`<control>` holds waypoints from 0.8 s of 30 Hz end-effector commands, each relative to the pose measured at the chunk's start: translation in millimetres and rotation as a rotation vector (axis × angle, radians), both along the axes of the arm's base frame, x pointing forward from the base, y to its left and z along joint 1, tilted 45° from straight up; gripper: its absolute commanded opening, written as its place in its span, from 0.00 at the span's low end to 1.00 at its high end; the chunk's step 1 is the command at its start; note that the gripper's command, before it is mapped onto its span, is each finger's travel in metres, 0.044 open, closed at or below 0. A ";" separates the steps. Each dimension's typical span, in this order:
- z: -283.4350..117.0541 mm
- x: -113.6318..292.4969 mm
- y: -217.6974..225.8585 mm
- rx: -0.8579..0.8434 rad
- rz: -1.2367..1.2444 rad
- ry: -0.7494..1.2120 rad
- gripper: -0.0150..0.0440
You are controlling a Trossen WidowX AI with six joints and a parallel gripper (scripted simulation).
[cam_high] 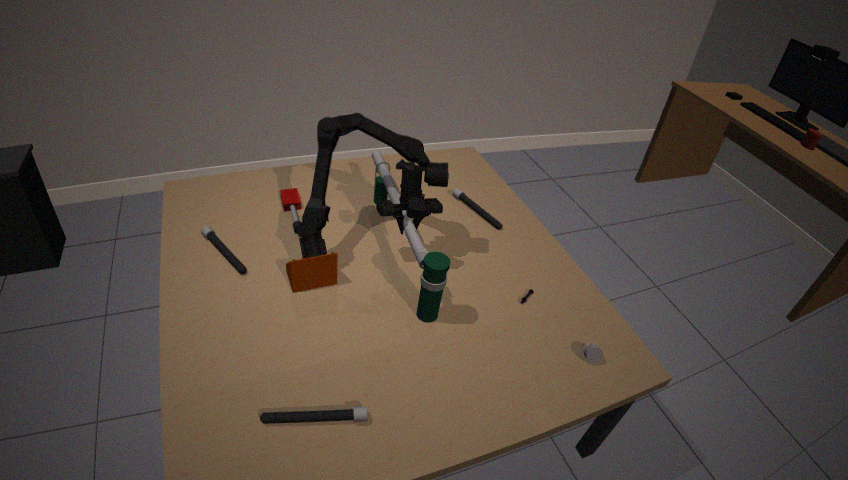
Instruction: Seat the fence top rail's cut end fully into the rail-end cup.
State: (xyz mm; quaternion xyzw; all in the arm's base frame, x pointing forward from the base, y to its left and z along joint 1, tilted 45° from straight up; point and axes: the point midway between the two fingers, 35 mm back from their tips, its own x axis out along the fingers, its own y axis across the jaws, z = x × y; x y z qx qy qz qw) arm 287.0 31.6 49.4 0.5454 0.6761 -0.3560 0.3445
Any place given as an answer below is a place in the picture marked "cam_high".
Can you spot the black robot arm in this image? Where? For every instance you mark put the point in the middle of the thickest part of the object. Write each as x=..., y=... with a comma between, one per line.
x=329, y=130

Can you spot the dark green post with cap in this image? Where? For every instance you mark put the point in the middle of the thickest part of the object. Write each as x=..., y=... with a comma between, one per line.
x=436, y=265

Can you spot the black rod with grey end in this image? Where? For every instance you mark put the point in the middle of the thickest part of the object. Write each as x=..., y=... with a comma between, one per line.
x=460, y=195
x=357, y=414
x=209, y=234

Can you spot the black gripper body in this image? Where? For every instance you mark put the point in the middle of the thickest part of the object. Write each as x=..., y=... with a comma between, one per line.
x=386, y=208

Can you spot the grey metal pipe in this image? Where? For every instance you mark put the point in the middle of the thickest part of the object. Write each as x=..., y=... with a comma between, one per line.
x=394, y=195

